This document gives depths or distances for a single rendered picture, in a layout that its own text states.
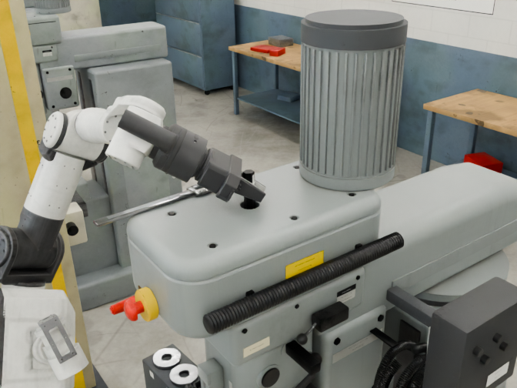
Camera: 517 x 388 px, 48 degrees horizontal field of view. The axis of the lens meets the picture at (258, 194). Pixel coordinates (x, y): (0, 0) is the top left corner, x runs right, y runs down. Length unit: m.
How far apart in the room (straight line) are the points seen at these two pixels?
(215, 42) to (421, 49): 3.32
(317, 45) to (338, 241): 0.36
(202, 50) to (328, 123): 7.31
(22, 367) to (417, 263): 0.88
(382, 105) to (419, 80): 5.19
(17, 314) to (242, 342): 0.49
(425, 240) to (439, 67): 4.83
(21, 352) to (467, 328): 0.87
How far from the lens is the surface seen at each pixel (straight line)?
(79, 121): 1.22
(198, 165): 1.04
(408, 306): 1.30
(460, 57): 5.97
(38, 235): 1.34
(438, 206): 1.43
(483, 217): 1.53
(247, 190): 1.07
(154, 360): 1.96
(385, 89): 1.12
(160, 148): 1.02
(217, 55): 8.52
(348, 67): 1.08
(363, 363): 1.39
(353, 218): 1.11
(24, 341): 1.32
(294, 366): 1.26
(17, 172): 2.77
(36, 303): 1.34
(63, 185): 1.31
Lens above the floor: 2.39
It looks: 26 degrees down
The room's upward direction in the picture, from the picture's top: 1 degrees counter-clockwise
